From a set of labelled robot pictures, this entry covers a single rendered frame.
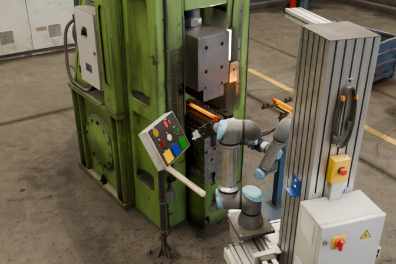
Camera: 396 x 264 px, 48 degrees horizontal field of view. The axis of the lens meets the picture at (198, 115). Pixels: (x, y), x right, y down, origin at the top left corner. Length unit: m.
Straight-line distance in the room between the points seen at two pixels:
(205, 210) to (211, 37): 1.45
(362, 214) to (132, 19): 2.09
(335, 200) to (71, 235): 2.41
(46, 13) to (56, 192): 4.37
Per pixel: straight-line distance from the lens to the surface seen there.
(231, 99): 3.75
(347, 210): 2.27
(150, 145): 2.92
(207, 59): 3.24
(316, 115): 2.08
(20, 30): 8.24
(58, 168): 4.91
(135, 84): 3.57
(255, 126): 2.45
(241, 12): 3.57
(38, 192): 4.61
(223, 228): 3.95
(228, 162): 2.50
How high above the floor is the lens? 2.58
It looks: 27 degrees down
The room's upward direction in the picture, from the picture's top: straight up
